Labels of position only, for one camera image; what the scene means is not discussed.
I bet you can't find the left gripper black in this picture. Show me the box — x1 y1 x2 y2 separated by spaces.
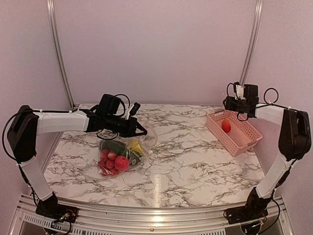
105 114 147 138

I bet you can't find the yellow fake pepper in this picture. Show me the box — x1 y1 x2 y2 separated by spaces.
128 140 143 156

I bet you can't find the orange red fake fruit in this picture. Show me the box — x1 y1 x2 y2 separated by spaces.
222 119 231 133

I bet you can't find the clear zip top bag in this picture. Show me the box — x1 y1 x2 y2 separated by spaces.
97 121 158 177

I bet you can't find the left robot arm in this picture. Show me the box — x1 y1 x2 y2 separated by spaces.
1 94 148 218

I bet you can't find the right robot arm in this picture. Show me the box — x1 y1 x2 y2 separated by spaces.
223 82 312 219

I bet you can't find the green fake pepper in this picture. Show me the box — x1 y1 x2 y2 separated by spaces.
99 140 142 166

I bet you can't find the red fake tomato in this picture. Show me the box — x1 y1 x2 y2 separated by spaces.
114 156 130 171

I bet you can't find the pink plastic basket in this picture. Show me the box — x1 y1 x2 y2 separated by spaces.
205 109 263 157

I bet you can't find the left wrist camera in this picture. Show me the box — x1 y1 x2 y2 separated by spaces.
122 102 141 119

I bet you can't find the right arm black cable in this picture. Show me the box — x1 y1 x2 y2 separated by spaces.
226 82 310 221

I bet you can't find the right aluminium frame post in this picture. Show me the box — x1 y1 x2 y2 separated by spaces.
240 0 264 84

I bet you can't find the aluminium frame post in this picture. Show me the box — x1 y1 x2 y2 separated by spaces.
47 0 75 109
240 0 264 84

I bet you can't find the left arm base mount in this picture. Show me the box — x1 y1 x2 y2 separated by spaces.
36 203 78 223

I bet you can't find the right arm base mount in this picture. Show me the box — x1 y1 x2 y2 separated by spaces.
223 206 268 224

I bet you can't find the aluminium front rail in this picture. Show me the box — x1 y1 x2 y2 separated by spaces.
8 194 295 235

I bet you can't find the left aluminium frame post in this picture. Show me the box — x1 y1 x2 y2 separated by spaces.
47 0 75 109

